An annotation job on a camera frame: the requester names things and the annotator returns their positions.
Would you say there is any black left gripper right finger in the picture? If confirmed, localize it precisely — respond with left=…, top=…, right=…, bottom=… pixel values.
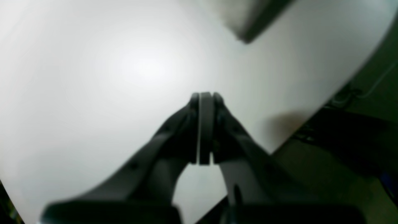
left=213, top=93, right=366, bottom=224

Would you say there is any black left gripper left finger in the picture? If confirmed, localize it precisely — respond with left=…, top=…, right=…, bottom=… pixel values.
left=41, top=93, right=199, bottom=224

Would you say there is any beige t-shirt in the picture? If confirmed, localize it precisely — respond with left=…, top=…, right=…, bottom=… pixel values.
left=198, top=0, right=294, bottom=44

